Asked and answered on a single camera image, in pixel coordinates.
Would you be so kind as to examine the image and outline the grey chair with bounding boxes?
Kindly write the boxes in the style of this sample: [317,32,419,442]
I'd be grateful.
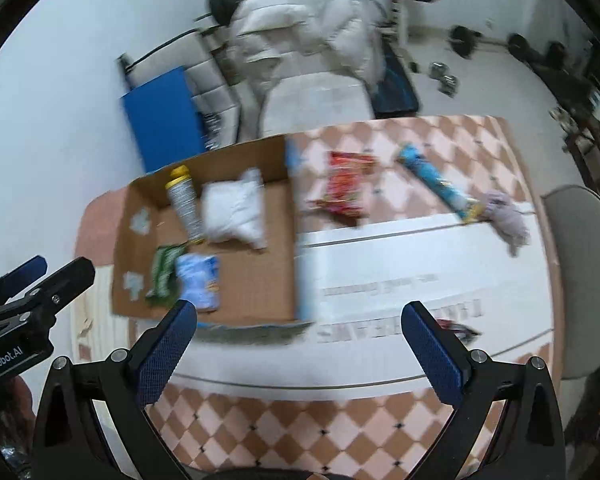
[542,185,600,381]

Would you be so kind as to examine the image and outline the black and blue pad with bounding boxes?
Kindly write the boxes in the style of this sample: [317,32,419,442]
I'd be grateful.
[372,42,422,117]

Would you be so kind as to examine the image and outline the white printed sheet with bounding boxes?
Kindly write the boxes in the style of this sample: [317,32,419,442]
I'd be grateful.
[172,210,554,402]

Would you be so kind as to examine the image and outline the white soft bag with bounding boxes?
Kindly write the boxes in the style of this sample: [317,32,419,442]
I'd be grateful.
[200,167,269,251]

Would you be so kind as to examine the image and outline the blue and white packet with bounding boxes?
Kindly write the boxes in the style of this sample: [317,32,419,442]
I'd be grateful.
[175,252,221,312]

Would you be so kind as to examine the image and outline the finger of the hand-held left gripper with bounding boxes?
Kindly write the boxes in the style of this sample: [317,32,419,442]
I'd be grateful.
[0,256,49,312]
[0,258,96,334]

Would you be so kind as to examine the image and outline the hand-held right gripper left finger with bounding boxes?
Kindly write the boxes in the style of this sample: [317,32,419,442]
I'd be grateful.
[30,299,198,480]

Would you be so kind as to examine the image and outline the blue mat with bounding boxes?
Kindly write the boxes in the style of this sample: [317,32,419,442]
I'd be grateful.
[121,66,209,174]

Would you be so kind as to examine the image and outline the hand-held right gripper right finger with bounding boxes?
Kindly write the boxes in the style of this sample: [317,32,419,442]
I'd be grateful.
[401,301,567,480]

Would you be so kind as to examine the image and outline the green snack packet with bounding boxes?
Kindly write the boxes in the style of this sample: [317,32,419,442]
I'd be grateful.
[145,242,189,309]

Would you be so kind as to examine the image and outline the dark side table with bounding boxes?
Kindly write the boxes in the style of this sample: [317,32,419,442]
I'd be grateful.
[532,40,600,186]

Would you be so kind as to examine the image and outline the white puffer jacket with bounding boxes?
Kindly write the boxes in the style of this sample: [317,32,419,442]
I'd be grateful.
[230,0,387,107]

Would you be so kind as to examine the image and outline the red snack packet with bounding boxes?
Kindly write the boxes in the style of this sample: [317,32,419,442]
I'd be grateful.
[307,151,379,221]

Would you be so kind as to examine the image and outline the long blue snack packet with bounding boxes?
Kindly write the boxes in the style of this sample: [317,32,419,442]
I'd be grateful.
[395,142,486,224]

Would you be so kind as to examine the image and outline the cardboard box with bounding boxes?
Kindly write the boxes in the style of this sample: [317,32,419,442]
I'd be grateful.
[111,135,317,332]

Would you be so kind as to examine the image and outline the short barbell with black plates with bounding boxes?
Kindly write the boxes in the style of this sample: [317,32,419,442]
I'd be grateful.
[447,25,531,62]

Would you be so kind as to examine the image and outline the black dumbbell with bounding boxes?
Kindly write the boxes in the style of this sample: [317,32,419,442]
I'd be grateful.
[525,41,572,68]

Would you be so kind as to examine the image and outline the lilac cloth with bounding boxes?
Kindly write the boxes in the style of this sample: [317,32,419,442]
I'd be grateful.
[480,190,532,259]

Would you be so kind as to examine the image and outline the dark red packet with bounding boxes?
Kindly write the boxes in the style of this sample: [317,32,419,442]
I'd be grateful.
[432,317,484,344]

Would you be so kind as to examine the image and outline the chrome dumbbell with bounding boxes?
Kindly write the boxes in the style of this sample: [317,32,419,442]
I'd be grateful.
[429,62,462,95]

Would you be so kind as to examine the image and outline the white padded bench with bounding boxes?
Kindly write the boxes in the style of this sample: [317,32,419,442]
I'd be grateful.
[185,55,377,142]

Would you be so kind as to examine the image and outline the person's left forearm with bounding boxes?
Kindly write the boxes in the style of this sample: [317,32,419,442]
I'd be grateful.
[0,375,37,480]

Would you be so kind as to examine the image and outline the yellow-capped spray can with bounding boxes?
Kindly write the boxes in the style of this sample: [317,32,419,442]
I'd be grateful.
[165,165,206,246]

